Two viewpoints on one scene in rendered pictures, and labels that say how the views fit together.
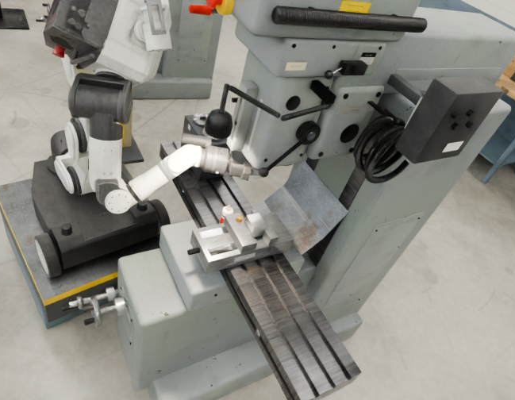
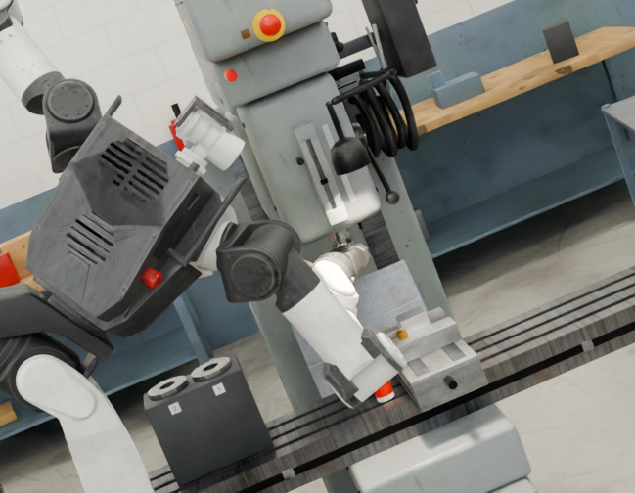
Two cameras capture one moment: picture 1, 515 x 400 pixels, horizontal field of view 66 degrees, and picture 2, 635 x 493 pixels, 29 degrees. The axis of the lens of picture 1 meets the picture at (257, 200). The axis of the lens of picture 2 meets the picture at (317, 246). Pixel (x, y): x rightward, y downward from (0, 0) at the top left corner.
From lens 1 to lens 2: 2.12 m
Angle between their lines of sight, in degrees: 54
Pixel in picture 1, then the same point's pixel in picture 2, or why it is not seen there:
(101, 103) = (280, 239)
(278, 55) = (327, 41)
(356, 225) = (426, 256)
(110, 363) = not seen: outside the picture
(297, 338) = (598, 303)
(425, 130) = (415, 29)
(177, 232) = (382, 470)
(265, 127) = not seen: hidden behind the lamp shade
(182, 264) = (453, 446)
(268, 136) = not seen: hidden behind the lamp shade
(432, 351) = (565, 446)
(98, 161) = (340, 312)
